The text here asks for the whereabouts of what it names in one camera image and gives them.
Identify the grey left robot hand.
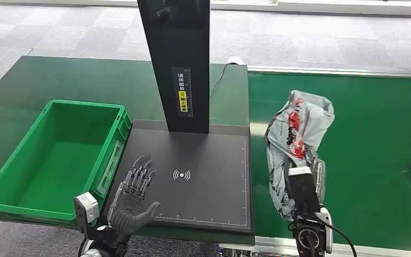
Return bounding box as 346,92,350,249
108,154,162,236

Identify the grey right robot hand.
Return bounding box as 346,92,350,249
304,146,327,207

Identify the grey red printed package bag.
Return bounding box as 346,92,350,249
264,89,336,221

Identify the green conveyor belt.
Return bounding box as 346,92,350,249
248,72,411,253

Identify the black inbound scanner machine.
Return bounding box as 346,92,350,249
103,0,255,235

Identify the green plastic crate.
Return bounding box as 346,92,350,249
0,100,132,222

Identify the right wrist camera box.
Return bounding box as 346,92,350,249
288,166,321,216

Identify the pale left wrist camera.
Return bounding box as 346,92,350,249
73,192,100,230

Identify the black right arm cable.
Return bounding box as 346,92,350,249
318,215,358,257

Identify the thin black cable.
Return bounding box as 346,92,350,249
209,63,228,99

